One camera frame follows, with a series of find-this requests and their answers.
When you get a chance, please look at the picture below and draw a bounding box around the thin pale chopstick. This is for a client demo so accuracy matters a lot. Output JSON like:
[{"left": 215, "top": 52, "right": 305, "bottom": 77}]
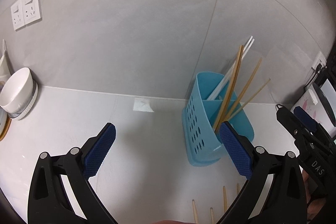
[{"left": 225, "top": 79, "right": 271, "bottom": 121}]

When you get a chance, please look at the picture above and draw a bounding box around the bamboo chopstick clear end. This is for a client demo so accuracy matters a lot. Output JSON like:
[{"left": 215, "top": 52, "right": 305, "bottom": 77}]
[{"left": 223, "top": 186, "right": 228, "bottom": 213}]

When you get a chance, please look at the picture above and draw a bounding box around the blue patterned white plate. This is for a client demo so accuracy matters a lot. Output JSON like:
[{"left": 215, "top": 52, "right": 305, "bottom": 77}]
[{"left": 0, "top": 109, "right": 8, "bottom": 134}]

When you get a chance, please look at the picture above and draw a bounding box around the wooden plate edge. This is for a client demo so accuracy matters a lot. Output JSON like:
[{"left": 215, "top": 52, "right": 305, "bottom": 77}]
[{"left": 0, "top": 117, "right": 11, "bottom": 141}]

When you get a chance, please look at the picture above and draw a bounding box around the pale cream chopstick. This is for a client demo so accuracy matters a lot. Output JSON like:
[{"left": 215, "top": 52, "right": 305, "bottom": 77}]
[{"left": 192, "top": 200, "right": 199, "bottom": 224}]

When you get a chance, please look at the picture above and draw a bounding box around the dark amber chopstick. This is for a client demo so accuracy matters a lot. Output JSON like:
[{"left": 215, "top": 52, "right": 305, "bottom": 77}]
[{"left": 236, "top": 183, "right": 240, "bottom": 195}]

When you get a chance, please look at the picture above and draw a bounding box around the white wall socket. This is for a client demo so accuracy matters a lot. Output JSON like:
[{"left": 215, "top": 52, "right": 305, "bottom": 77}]
[
  {"left": 22, "top": 0, "right": 42, "bottom": 25},
  {"left": 10, "top": 0, "right": 25, "bottom": 31}
]

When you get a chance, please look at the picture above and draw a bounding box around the person's right hand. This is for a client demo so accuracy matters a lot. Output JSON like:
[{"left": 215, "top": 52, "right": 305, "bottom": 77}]
[{"left": 302, "top": 170, "right": 326, "bottom": 222}]

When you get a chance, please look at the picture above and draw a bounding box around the blue plastic utensil holder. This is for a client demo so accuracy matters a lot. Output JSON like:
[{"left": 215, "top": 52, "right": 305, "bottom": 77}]
[{"left": 182, "top": 71, "right": 255, "bottom": 168}]

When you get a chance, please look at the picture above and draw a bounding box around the white floral rice cooker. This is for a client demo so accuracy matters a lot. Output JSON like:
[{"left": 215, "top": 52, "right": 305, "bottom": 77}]
[{"left": 291, "top": 80, "right": 335, "bottom": 137}]

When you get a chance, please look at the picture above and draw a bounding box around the white ceramic bowl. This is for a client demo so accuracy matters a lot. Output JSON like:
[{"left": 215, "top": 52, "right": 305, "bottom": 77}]
[{"left": 0, "top": 67, "right": 33, "bottom": 113}]

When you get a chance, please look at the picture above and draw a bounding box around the plain bamboo chopstick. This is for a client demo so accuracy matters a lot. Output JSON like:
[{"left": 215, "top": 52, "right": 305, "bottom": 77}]
[{"left": 221, "top": 57, "right": 263, "bottom": 122}]

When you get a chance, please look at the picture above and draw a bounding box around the bamboo chopstick blue dotted end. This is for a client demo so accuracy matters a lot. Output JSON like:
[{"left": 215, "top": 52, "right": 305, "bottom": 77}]
[{"left": 213, "top": 45, "right": 244, "bottom": 134}]

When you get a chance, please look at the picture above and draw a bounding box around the black power cable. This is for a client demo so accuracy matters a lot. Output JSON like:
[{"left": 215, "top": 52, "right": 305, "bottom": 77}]
[{"left": 304, "top": 62, "right": 328, "bottom": 90}]

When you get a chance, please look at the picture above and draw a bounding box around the white ribbed plate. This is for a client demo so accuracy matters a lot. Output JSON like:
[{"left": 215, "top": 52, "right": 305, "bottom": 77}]
[{"left": 7, "top": 81, "right": 38, "bottom": 120}]

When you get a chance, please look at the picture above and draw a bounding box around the bamboo chopstick blue patterned end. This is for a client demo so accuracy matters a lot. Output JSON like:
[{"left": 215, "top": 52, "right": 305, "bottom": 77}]
[{"left": 210, "top": 207, "right": 215, "bottom": 224}]

